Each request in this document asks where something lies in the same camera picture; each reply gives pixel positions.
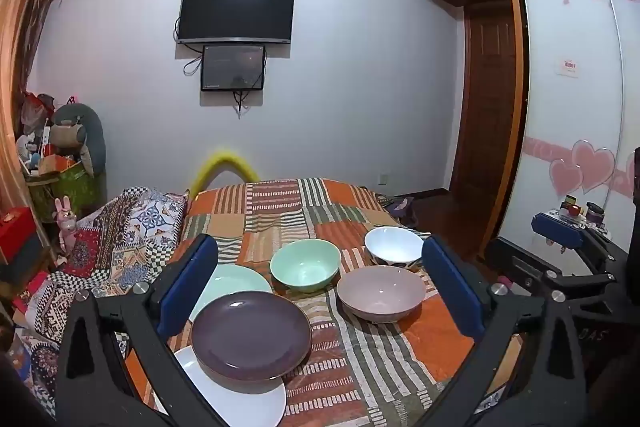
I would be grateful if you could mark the striped patchwork blanket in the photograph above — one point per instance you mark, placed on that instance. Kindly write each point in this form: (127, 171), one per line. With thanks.
(280, 212)

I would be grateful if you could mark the purple plate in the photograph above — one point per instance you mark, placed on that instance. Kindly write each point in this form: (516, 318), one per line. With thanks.
(250, 337)

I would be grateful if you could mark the small black wall monitor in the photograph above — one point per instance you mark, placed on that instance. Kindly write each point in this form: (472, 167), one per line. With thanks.
(232, 68)

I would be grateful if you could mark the pink bowl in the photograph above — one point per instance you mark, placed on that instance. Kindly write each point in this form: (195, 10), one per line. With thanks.
(381, 294)

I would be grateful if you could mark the yellow foam tube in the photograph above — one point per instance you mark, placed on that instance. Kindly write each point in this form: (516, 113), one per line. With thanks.
(225, 159)

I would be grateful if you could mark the white plate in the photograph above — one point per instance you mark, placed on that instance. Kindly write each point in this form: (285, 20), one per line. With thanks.
(245, 402)

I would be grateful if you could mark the grey plush toy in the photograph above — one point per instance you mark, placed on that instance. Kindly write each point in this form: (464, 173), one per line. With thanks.
(75, 127)

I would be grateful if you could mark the brown wooden door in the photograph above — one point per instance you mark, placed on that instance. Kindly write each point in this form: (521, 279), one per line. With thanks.
(487, 107)

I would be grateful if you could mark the green storage box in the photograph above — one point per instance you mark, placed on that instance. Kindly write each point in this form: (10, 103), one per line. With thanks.
(75, 192)

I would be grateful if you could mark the pink rabbit toy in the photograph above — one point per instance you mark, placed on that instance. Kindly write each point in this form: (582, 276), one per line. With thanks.
(66, 224)

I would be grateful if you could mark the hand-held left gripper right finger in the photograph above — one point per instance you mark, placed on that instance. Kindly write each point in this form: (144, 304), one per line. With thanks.
(450, 287)

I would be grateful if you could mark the red box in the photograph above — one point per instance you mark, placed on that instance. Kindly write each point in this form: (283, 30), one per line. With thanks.
(15, 232)

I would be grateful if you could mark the white wall socket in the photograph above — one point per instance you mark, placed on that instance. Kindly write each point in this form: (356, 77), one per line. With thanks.
(383, 178)

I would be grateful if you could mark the green bowl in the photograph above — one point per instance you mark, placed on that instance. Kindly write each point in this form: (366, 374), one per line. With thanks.
(306, 264)

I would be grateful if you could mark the brown curtain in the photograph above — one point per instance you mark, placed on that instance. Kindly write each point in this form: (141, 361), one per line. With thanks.
(25, 22)

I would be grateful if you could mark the red plastic bag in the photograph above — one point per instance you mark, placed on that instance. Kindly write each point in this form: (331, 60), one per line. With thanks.
(32, 112)

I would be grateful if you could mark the black wall television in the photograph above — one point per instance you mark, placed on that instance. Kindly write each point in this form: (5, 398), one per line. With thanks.
(235, 11)

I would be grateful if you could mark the patterned checkered quilt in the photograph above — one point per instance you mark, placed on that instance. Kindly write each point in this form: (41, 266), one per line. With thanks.
(125, 227)

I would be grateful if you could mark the white heart-print wardrobe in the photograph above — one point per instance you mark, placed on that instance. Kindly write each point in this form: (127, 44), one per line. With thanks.
(570, 117)

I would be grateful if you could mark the dark purple bag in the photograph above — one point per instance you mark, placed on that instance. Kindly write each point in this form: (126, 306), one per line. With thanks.
(400, 207)

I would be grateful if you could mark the red label sticker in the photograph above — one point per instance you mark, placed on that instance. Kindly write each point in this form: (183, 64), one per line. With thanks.
(570, 67)

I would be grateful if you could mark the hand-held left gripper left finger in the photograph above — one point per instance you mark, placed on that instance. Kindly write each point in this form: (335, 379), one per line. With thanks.
(192, 279)

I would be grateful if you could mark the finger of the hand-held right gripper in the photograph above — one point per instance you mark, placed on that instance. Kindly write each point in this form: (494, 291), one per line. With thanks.
(525, 264)
(555, 229)

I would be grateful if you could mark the white bowl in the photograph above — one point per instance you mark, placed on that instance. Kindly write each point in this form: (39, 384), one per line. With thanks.
(395, 244)

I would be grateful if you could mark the green plate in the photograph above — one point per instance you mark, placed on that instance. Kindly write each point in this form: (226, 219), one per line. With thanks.
(235, 282)

